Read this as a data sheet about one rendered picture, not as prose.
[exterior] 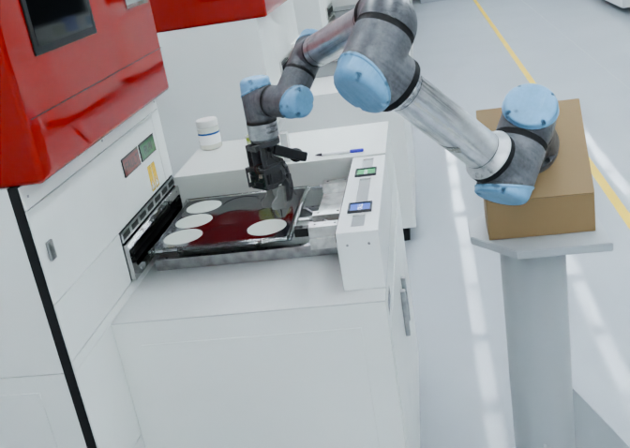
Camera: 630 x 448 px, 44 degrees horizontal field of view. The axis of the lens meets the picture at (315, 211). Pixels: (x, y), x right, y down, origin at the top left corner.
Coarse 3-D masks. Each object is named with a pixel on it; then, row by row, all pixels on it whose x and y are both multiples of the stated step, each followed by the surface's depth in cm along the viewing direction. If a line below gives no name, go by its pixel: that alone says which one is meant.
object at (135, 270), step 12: (168, 192) 222; (168, 204) 218; (180, 204) 229; (156, 216) 207; (144, 228) 199; (132, 240) 190; (156, 240) 207; (132, 252) 189; (144, 252) 200; (132, 264) 189; (144, 264) 196; (132, 276) 190
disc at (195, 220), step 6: (192, 216) 212; (198, 216) 212; (204, 216) 211; (210, 216) 210; (180, 222) 209; (186, 222) 208; (192, 222) 207; (198, 222) 207; (204, 222) 206; (186, 228) 204
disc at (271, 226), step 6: (258, 222) 199; (264, 222) 198; (270, 222) 198; (276, 222) 197; (282, 222) 196; (252, 228) 196; (258, 228) 196; (264, 228) 195; (270, 228) 194; (276, 228) 194; (282, 228) 193; (252, 234) 192; (258, 234) 191; (264, 234) 191
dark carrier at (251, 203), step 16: (224, 208) 214; (240, 208) 212; (256, 208) 210; (208, 224) 204; (224, 224) 202; (240, 224) 200; (288, 224) 195; (160, 240) 198; (208, 240) 193; (224, 240) 191
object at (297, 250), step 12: (216, 252) 198; (228, 252) 197; (240, 252) 196; (252, 252) 195; (264, 252) 195; (276, 252) 195; (288, 252) 194; (300, 252) 194; (312, 252) 193; (324, 252) 193; (336, 252) 193; (156, 264) 200; (168, 264) 199; (180, 264) 199; (192, 264) 199; (204, 264) 198; (216, 264) 198
